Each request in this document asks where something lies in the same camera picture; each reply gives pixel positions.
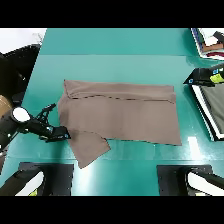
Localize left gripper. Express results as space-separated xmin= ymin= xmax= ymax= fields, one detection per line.
xmin=44 ymin=124 xmax=72 ymax=144

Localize heap of clothes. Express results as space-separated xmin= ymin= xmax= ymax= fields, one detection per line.
xmin=190 ymin=28 xmax=224 ymax=61

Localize brown T-shirt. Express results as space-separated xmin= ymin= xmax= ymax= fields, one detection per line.
xmin=56 ymin=79 xmax=183 ymax=170

